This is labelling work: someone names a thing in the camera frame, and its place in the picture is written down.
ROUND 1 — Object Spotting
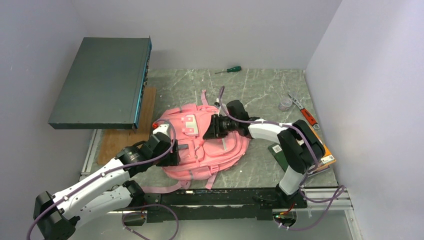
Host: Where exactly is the dark green book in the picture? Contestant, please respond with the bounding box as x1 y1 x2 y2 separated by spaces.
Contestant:
267 142 330 176

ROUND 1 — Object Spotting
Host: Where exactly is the clear tape roll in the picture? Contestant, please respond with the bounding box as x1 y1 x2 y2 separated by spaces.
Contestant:
278 97 293 112

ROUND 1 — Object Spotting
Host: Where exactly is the wooden board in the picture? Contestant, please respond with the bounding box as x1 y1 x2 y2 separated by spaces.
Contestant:
96 87 157 165

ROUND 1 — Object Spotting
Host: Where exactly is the orange comic book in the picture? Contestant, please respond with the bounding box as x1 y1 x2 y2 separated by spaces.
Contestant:
296 127 336 168

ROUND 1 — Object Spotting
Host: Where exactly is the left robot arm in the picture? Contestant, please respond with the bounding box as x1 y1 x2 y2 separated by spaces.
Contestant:
26 129 181 240

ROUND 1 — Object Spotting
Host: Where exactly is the green handled screwdriver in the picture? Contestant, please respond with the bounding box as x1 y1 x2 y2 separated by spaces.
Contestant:
215 66 242 74

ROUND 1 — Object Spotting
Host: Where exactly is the dark grey flat box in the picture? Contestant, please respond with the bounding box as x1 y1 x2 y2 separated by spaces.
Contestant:
48 37 152 131

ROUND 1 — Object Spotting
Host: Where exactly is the pink student backpack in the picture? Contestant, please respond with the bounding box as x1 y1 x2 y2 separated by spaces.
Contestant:
142 90 250 194

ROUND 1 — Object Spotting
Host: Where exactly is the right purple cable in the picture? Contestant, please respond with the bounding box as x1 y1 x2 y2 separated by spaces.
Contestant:
218 85 346 232

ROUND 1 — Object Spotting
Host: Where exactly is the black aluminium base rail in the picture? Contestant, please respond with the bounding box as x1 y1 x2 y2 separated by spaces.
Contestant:
79 187 352 223

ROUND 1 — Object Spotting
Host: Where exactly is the red adjustable wrench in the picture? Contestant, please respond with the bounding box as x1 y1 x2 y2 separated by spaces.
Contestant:
287 93 320 130

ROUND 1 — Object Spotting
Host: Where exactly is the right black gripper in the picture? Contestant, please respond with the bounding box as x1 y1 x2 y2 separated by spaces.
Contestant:
202 114 238 140

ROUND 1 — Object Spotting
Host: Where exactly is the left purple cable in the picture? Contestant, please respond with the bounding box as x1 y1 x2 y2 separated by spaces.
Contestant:
26 118 176 240

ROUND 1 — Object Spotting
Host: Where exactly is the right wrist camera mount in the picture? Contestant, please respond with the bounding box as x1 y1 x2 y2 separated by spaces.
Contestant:
213 98 222 108

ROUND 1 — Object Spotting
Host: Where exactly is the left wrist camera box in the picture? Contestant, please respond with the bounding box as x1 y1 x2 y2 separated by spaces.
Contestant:
152 123 172 141

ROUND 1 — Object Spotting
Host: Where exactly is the purple cable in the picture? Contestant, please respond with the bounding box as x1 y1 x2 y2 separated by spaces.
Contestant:
218 85 346 232
26 118 176 240

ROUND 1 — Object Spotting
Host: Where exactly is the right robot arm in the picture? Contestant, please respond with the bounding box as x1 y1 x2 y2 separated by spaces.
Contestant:
202 100 326 208

